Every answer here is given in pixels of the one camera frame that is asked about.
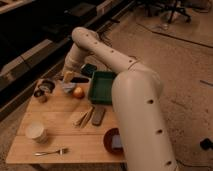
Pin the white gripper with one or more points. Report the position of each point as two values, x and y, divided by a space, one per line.
70 65

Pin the black handled tool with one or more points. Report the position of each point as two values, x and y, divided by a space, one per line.
48 85

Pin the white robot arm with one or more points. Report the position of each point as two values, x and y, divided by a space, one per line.
135 98

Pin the green plastic tray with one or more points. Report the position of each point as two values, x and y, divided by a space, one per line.
100 87

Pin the blue crumpled cloth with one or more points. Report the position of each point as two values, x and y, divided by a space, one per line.
68 87

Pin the small black box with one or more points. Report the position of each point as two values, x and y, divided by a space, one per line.
88 70

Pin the yellow apple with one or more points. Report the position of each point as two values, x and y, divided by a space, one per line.
78 92

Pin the small metal can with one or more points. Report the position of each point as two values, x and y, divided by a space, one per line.
40 96

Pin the wooden chopsticks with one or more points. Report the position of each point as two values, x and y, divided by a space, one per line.
82 121

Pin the wooden table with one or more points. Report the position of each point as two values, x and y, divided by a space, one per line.
58 115

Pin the dark shelving unit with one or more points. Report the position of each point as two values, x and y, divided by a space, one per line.
33 36

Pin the white paper cup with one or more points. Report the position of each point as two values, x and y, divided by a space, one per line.
36 132

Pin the dark red bowl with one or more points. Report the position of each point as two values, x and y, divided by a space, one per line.
107 140

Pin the silver fork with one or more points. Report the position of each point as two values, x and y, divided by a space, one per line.
60 152

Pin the blue sponge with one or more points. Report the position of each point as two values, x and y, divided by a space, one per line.
116 142

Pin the office chair base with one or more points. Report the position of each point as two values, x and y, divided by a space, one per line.
172 6

